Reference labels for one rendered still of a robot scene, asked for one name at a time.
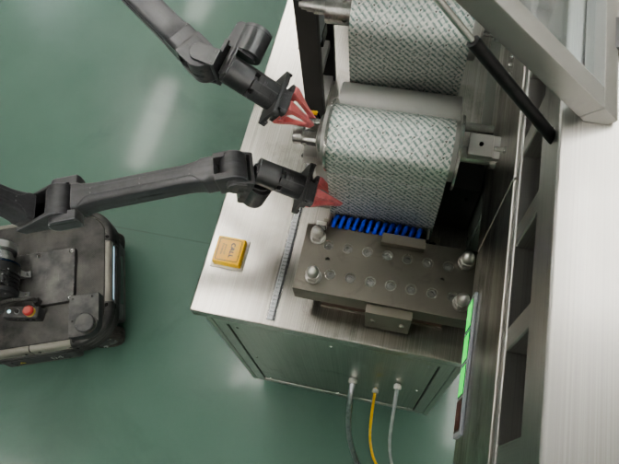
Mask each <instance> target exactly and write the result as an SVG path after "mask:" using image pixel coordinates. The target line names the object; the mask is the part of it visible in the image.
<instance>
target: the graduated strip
mask: <svg viewBox="0 0 619 464"><path fill-rule="evenodd" d="M302 212H303V207H299V213H298V214H297V215H296V214H293V217H292V220H291V224H290V228H289V231H288V235H287V239H286V244H285V248H284V252H283V256H282V260H281V263H280V266H279V270H278V274H277V277H276V281H275V285H274V291H273V294H272V298H271V302H270V306H269V309H268V312H267V316H266V319H268V320H272V321H275V317H276V313H277V310H278V306H279V302H280V298H281V295H282V292H283V288H284V284H285V280H286V274H287V270H288V266H289V263H290V259H291V255H292V251H293V248H294V244H295V240H296V236H297V232H298V226H299V223H300V219H301V216H302Z"/></svg>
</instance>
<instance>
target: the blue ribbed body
mask: <svg viewBox="0 0 619 464"><path fill-rule="evenodd" d="M336 225H337V228H342V227H343V226H344V229H346V230H348V229H349V227H351V230H352V231H356V228H357V231H358V232H362V231H363V229H364V231H365V233H369V232H370V230H371V234H374V235H376V234H377V232H378V234H379V235H380V236H382V235H383V233H389V234H394V235H400V236H406V237H410V238H421V239H426V234H425V233H424V230H423V228H419V229H418V230H417V232H416V228H415V227H414V226H413V227H412V228H411V230H410V228H409V226H405V227H404V228H403V226H402V225H398V226H397V227H396V225H395V224H394V223H392V224H390V226H389V224H388V223H387V222H385V223H383V224H382V223H381V222H380V221H378V222H377V223H376V225H375V221H374V220H370V221H368V220H367V219H366V218H365V219H363V220H362V221H361V219H360V218H359V217H358V218H356V220H355V218H354V217H353V216H350V217H349V218H348V217H347V216H346V215H343V216H342V217H341V216H340V215H336V216H335V217H334V218H333V219H332V227H335V226H336Z"/></svg>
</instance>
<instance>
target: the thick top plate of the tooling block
mask: <svg viewBox="0 0 619 464"><path fill-rule="evenodd" d="M314 226H316V225H314V224H310V223H308V226H307V230H306V234H305V238H304V242H303V246H302V250H301V253H300V257H299V261H298V267H297V271H296V275H295V279H294V283H293V286H292V288H293V292H294V295H295V296H297V297H302V298H307V299H311V300H316V301H321V302H326V303H331V304H335V305H341V306H346V307H354V308H359V309H365V310H366V306H367V304H371V305H376V306H381V307H390V308H395V309H400V310H405V311H410V312H413V319H417V320H422V321H427V322H432V323H437V324H441V325H447V326H451V327H456V328H461V329H465V328H466V320H467V312H468V310H466V311H464V312H460V311H457V310H456V309H455V308H454V307H453V305H452V300H453V298H454V297H455V296H457V295H458V294H460V293H466V294H468V295H469V297H470V300H471V299H472V297H473V282H474V274H475V265H476V257H477V254H478V252H476V251H472V253H473V254H474V257H475V264H474V266H473V268H472V269H471V270H469V271H465V270H463V269H461V268H460V267H459V265H458V259H459V258H460V256H461V255H462V254H463V253H464V252H465V251H470V250H465V249H454V248H450V247H444V246H439V245H433V244H427V243H426V246H425V251H424V252H420V251H414V250H408V249H399V248H394V247H388V246H382V245H381V240H382V236H380V235H374V234H369V233H363V232H357V231H352V230H346V229H342V228H336V227H330V226H327V229H326V230H324V232H325V234H326V239H325V241H324V242H323V243H321V244H314V243H313V242H312V241H311V240H310V231H311V229H312V228H313V227H314ZM311 265H315V266H316V267H318V268H319V271H320V272H321V280H320V281H319V282H318V283H316V284H310V283H308V282H307V281H306V279H305V271H306V270H307V268H308V267H309V266H311Z"/></svg>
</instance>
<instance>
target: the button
mask: <svg viewBox="0 0 619 464"><path fill-rule="evenodd" d="M246 247H247V242H246V240H244V239H239V238H229V237H224V236H219V238H218V242H217V244H216V249H215V252H214V256H213V259H212V262H213V263H214V264H219V265H224V266H228V267H234V268H240V266H241V264H242V260H243V257H244V253H245V250H246Z"/></svg>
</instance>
